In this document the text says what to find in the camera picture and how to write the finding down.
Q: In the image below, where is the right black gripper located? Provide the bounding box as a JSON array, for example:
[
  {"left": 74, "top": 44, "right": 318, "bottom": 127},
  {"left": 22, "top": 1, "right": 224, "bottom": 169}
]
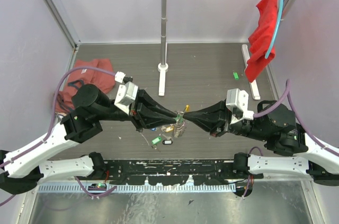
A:
[{"left": 180, "top": 97, "right": 268, "bottom": 140}]

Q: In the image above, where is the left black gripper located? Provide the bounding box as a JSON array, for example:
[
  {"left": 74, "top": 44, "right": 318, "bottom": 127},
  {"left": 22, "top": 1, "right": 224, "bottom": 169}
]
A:
[{"left": 96, "top": 87, "right": 179, "bottom": 133}]

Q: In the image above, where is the green key tag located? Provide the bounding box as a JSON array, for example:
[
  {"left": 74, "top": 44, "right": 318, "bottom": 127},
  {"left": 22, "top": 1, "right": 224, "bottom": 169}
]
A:
[
  {"left": 176, "top": 112, "right": 184, "bottom": 123},
  {"left": 233, "top": 71, "right": 239, "bottom": 80},
  {"left": 151, "top": 136, "right": 162, "bottom": 145}
]

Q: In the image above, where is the metal keyring with yellow grip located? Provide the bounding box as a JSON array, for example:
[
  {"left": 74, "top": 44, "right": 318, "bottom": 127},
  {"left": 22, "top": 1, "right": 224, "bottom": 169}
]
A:
[{"left": 173, "top": 105, "right": 190, "bottom": 138}]

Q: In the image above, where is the black key tag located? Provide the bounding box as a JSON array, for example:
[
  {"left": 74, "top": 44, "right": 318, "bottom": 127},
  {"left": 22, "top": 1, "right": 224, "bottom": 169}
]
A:
[{"left": 162, "top": 139, "right": 173, "bottom": 145}]

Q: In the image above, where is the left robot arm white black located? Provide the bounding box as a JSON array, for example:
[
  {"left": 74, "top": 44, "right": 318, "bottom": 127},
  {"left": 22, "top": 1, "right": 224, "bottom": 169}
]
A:
[{"left": 1, "top": 82, "right": 176, "bottom": 195}]

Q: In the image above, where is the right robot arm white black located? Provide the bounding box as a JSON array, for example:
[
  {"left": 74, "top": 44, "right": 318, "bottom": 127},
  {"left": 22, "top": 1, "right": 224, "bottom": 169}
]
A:
[{"left": 183, "top": 101, "right": 338, "bottom": 186}]

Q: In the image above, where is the yellow key tag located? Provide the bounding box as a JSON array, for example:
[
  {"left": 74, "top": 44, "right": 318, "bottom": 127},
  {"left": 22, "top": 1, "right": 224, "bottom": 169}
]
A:
[{"left": 161, "top": 126, "right": 174, "bottom": 133}]

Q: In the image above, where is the dusty pink folded shirt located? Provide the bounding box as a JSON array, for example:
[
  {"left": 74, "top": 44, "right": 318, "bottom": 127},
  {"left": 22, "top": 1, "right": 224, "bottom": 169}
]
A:
[{"left": 55, "top": 58, "right": 115, "bottom": 115}]

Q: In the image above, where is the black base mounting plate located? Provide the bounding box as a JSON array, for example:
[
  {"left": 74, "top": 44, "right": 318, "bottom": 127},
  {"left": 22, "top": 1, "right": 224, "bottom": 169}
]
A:
[{"left": 100, "top": 159, "right": 248, "bottom": 186}]

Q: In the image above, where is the small green-lit circuit board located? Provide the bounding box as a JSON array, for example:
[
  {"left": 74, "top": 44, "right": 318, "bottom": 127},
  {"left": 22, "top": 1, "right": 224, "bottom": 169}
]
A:
[{"left": 88, "top": 183, "right": 107, "bottom": 191}]

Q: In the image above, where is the light blue hanger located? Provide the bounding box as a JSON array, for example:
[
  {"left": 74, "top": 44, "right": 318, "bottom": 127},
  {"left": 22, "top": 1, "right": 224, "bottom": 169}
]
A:
[{"left": 264, "top": 0, "right": 284, "bottom": 59}]

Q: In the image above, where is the red hanging cloth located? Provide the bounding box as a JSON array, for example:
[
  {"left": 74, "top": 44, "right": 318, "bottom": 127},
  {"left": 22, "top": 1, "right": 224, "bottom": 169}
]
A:
[{"left": 245, "top": 0, "right": 278, "bottom": 82}]

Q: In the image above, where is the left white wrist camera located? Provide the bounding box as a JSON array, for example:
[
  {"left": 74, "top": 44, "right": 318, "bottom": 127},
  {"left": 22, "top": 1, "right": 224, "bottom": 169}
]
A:
[{"left": 114, "top": 71, "right": 139, "bottom": 115}]

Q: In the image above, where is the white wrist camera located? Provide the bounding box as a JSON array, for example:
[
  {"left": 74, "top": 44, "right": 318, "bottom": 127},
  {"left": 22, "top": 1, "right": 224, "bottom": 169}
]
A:
[
  {"left": 226, "top": 88, "right": 254, "bottom": 124},
  {"left": 114, "top": 71, "right": 139, "bottom": 115}
]

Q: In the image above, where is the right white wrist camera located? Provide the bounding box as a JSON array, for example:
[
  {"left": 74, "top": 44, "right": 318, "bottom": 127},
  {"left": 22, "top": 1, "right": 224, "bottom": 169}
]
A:
[{"left": 226, "top": 88, "right": 254, "bottom": 124}]

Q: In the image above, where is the white slotted cable duct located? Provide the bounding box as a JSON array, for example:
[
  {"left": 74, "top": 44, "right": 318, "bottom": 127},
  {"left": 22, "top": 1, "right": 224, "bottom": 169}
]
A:
[{"left": 38, "top": 182, "right": 236, "bottom": 193}]

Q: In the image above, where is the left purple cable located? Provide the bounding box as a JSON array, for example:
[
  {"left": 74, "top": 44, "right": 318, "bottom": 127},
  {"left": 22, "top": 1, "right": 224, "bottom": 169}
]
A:
[{"left": 0, "top": 66, "right": 117, "bottom": 206}]

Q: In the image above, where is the aluminium frame post left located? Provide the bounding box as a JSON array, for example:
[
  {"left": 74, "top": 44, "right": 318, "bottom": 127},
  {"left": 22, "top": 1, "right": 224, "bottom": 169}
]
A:
[{"left": 43, "top": 0, "right": 80, "bottom": 50}]

